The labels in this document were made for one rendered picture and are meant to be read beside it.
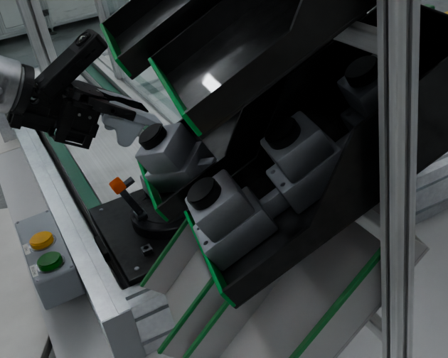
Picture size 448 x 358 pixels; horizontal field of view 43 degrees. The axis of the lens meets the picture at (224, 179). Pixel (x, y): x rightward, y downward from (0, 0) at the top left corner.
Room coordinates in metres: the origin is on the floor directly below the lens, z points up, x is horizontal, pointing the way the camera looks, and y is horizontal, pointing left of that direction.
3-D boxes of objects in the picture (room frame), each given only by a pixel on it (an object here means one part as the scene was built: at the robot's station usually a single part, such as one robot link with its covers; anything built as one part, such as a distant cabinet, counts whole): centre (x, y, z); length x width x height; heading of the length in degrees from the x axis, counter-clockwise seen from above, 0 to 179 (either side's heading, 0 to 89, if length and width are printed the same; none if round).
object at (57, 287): (0.83, 0.33, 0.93); 0.21 x 0.07 x 0.06; 21
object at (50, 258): (0.76, 0.31, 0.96); 0.04 x 0.04 x 0.02
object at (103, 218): (0.83, 0.10, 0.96); 0.24 x 0.24 x 0.02; 21
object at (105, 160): (1.12, 0.19, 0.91); 0.84 x 0.28 x 0.10; 21
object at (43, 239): (0.83, 0.33, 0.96); 0.04 x 0.04 x 0.02
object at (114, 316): (1.03, 0.34, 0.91); 0.89 x 0.06 x 0.11; 21
